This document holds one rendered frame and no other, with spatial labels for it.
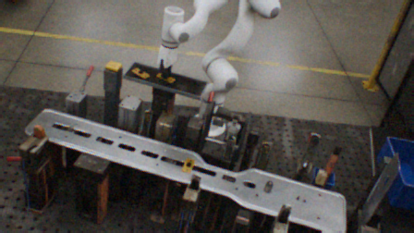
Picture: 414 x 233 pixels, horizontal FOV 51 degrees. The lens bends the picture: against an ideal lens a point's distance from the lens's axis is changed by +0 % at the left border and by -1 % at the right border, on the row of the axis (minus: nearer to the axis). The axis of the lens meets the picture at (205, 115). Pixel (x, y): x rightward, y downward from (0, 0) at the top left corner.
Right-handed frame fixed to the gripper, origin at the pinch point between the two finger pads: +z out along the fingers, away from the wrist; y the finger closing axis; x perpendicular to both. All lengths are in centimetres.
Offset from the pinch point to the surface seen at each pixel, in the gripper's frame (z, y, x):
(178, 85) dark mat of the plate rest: 2.5, 0.9, 7.8
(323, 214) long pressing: 19, 16, 89
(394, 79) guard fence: 85, -265, 97
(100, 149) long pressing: 18.6, 42.6, -2.1
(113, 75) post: 5.9, 10.7, -21.8
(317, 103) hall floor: 118, -225, 42
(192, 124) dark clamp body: 10.8, 11.4, 23.0
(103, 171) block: 16, 54, 9
